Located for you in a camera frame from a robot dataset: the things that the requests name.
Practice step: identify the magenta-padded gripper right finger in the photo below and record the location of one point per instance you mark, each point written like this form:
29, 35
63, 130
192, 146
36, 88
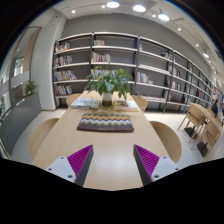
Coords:
165, 166

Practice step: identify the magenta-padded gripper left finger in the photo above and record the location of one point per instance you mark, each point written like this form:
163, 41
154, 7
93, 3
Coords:
60, 166

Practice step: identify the zigzag striped grey towel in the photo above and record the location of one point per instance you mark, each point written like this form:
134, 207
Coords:
105, 123

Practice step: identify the round-backed wooden chair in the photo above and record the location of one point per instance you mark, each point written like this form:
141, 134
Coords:
72, 99
166, 140
141, 102
41, 136

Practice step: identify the large white book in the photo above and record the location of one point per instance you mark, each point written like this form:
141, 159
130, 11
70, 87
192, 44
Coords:
85, 103

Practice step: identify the book with pictured cover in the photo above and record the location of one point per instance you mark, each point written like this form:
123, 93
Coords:
125, 106

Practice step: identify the small green background plant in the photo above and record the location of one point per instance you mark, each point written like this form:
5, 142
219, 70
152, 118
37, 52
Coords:
30, 87

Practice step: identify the green potted plant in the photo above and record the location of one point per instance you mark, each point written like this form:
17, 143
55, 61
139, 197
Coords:
107, 83

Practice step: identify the grey bookshelf unit with books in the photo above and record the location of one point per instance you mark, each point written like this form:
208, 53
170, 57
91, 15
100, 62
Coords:
116, 55

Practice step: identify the group of ceiling lights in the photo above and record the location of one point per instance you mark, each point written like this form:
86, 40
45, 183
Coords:
112, 4

